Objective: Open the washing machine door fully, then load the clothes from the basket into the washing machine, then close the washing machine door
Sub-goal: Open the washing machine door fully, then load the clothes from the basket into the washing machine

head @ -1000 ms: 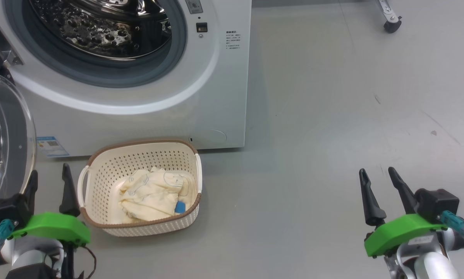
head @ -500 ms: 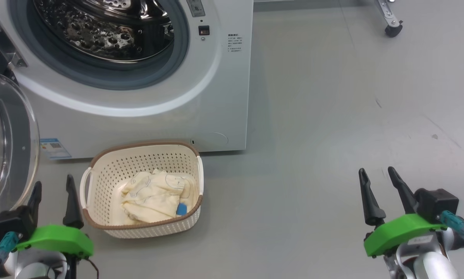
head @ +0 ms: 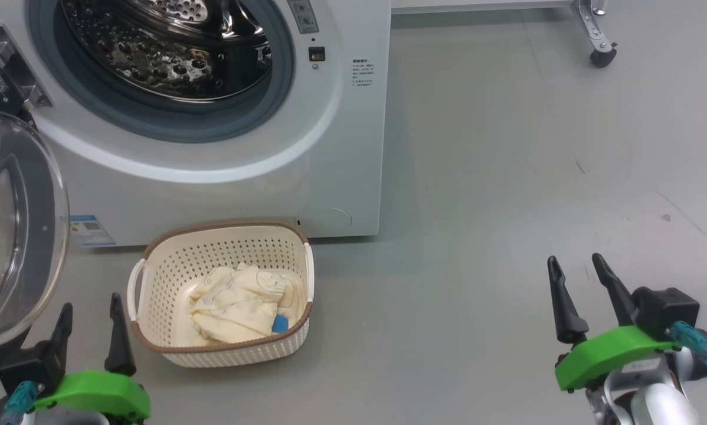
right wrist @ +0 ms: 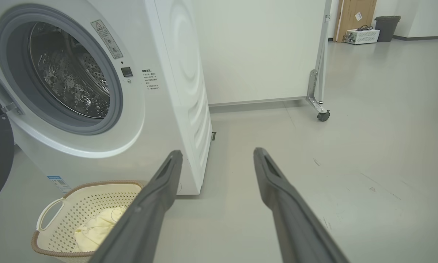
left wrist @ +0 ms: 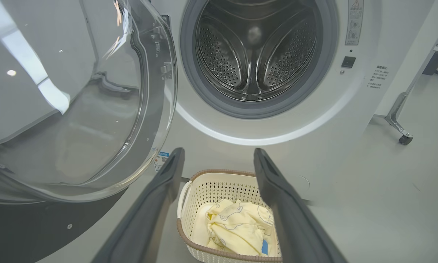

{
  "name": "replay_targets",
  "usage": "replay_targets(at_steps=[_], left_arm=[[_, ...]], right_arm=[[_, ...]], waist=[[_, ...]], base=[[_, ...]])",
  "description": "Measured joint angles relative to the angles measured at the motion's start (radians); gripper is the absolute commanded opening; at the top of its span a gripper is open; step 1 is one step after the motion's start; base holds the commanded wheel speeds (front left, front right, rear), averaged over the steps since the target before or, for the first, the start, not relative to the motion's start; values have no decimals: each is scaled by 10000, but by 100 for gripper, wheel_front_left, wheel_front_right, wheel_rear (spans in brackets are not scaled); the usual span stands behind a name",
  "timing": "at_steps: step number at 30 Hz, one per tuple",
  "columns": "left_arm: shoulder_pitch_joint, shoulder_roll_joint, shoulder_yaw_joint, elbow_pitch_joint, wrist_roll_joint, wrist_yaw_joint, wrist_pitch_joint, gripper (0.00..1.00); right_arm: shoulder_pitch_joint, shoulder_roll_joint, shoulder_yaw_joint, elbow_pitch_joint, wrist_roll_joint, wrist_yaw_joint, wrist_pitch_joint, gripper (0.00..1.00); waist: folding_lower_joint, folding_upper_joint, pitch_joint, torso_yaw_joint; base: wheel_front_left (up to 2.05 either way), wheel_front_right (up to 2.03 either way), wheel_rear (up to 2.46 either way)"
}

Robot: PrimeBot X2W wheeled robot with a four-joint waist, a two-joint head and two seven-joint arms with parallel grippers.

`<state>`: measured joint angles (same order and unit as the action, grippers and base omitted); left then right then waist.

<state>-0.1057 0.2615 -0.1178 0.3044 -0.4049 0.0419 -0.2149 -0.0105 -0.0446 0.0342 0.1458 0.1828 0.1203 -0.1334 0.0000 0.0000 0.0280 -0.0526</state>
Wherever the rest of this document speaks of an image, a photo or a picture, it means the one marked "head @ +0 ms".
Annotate grey rubber door gasket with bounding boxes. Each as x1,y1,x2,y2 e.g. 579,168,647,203
28,0,296,143

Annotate white front-load washing machine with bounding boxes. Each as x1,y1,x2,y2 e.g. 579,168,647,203
0,0,392,249

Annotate washing machine glass door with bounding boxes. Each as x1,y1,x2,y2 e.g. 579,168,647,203
0,24,71,405

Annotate white partition panel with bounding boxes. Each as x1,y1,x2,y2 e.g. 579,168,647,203
392,0,572,14

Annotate stainless steel washing machine drum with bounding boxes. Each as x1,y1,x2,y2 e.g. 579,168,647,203
61,0,271,100

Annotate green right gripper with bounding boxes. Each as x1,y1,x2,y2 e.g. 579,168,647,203
547,253,683,393

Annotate teal left camera cable connector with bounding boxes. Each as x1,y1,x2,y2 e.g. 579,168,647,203
0,381,40,425

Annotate small black text sticker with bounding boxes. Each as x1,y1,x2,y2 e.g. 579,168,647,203
352,58,375,88

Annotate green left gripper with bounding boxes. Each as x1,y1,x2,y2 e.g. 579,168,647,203
33,293,152,422

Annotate grey pictogram warning label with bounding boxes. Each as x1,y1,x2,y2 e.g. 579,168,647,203
287,0,320,34

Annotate cream perforated basket brown rim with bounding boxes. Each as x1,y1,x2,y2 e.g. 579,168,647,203
127,220,316,368

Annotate grey partition stand with caster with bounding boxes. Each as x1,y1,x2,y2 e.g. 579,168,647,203
572,0,618,67

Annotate teal right camera cable connector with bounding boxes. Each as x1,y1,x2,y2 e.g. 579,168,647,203
669,322,707,364

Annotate teal camera cable connector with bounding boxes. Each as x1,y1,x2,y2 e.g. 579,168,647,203
669,322,707,364
0,381,40,425

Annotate blue energy label sticker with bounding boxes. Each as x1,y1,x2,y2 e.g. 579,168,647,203
69,214,117,247

